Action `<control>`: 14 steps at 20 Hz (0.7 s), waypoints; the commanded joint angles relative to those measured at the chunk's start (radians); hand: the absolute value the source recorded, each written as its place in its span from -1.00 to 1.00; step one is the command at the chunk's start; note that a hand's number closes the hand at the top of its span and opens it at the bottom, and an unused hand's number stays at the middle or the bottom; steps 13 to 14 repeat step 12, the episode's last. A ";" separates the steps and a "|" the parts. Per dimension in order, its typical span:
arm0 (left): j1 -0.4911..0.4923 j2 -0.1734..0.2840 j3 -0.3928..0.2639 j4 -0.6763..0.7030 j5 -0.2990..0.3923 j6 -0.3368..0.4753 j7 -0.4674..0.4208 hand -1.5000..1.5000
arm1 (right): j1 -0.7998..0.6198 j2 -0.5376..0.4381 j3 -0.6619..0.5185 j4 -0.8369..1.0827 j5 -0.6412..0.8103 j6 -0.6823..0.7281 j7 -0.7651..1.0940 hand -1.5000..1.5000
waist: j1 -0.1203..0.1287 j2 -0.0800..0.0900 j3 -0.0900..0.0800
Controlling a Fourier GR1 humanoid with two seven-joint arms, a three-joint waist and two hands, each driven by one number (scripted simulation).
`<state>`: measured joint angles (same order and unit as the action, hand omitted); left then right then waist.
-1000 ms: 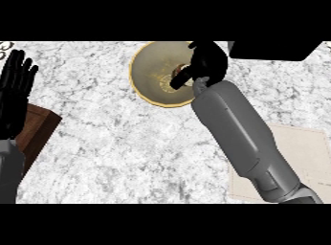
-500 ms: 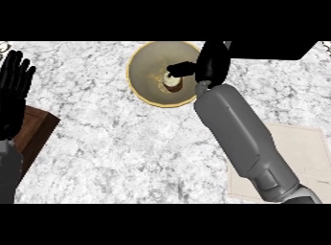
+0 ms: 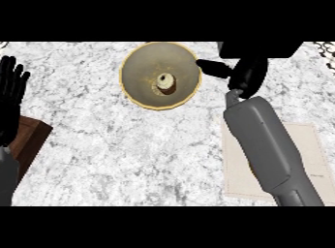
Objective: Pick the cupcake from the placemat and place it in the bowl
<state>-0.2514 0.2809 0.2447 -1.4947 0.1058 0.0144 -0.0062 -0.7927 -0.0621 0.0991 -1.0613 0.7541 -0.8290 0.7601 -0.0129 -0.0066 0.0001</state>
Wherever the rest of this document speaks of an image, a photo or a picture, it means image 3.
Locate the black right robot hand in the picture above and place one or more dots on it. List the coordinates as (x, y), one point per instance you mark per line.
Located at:
(248, 76)

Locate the beige placemat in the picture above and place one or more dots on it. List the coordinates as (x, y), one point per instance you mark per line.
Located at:
(318, 155)

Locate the black appliance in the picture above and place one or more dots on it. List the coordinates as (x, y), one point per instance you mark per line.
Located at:
(259, 49)

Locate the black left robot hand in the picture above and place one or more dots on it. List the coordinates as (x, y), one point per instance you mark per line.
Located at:
(1, 106)

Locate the olive bowl with yellow rim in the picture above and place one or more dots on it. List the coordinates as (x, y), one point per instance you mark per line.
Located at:
(147, 69)

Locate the cream-frosted brown cupcake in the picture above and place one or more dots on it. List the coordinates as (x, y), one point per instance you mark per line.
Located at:
(166, 83)

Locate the brown wooden block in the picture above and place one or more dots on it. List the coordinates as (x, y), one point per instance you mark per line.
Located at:
(30, 139)

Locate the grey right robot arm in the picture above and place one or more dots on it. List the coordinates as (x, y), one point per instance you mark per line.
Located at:
(270, 150)

